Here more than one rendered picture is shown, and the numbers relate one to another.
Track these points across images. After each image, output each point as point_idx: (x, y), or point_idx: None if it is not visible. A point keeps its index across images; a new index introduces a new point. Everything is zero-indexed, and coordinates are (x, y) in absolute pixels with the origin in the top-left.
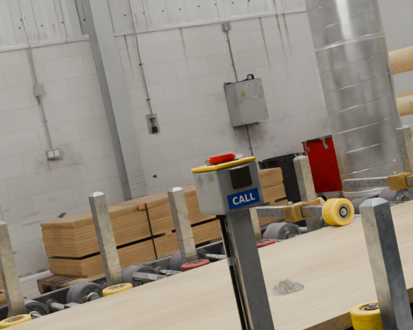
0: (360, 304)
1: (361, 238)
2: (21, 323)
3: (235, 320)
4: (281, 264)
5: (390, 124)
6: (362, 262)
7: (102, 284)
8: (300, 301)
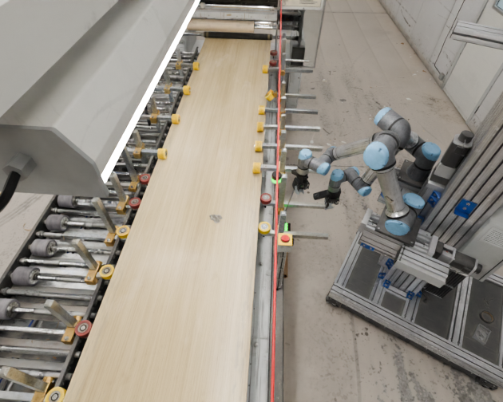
0: (259, 226)
1: (192, 171)
2: (115, 271)
3: (225, 243)
4: (184, 198)
5: None
6: (219, 193)
7: (50, 209)
8: (232, 226)
